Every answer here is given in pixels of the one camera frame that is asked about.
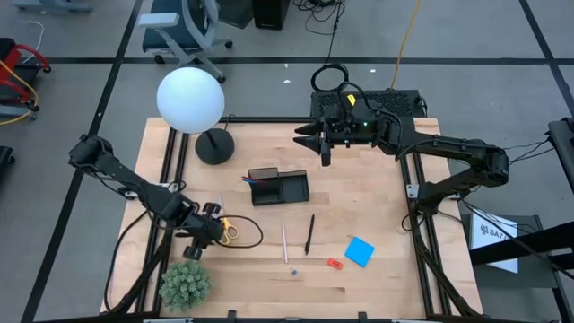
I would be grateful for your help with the black pen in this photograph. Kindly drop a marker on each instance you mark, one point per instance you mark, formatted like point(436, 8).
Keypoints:
point(309, 235)

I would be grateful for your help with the black equipment piece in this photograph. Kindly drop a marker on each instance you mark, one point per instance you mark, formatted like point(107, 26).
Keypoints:
point(562, 152)

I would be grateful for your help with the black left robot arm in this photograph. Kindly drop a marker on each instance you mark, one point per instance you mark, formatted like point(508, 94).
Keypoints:
point(116, 172)

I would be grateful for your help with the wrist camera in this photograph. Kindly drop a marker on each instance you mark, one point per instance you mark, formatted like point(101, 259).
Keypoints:
point(193, 252)
point(326, 156)

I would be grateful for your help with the cream marker pen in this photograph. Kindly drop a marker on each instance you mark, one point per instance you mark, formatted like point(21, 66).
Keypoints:
point(284, 242)

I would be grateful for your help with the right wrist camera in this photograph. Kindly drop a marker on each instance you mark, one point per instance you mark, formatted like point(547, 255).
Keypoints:
point(326, 156)

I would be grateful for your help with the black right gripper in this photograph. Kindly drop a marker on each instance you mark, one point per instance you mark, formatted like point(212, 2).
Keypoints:
point(354, 128)

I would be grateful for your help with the white globe table lamp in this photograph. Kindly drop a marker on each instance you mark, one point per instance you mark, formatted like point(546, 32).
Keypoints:
point(190, 101)

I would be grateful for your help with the black aluminium table frame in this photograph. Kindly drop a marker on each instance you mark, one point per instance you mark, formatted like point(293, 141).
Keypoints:
point(269, 119)

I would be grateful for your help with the black mesh desk organizer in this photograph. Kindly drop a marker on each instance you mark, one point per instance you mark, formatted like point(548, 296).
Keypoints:
point(293, 188)

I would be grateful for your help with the dark grey side table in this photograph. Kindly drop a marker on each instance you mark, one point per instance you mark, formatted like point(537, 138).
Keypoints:
point(533, 269)

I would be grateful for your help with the white paper sign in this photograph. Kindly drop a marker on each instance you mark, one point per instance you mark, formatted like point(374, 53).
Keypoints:
point(493, 233)

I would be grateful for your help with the blue sticky note pad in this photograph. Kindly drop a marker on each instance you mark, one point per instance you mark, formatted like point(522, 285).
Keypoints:
point(359, 251)

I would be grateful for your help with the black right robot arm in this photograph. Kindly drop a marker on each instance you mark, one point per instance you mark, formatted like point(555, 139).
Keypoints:
point(466, 152)

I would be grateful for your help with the black computer tower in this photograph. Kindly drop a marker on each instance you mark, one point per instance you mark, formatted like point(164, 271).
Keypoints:
point(271, 13)

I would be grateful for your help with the green potted plant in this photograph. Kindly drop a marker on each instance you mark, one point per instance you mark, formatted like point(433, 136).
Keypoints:
point(185, 286)

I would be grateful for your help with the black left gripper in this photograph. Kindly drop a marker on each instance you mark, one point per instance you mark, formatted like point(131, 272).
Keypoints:
point(197, 224)

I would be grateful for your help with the black perforated computer box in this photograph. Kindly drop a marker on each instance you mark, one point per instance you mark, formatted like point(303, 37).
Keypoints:
point(403, 105)

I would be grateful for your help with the red cart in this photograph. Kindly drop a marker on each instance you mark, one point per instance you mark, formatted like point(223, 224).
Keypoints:
point(11, 54)

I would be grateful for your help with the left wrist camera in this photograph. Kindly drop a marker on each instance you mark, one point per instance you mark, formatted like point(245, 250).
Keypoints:
point(193, 252)

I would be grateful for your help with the orange eraser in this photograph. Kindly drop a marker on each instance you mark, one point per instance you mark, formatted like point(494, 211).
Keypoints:
point(335, 264)

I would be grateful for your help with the blue-seated office chair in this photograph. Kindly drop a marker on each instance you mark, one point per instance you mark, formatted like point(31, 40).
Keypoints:
point(163, 27)

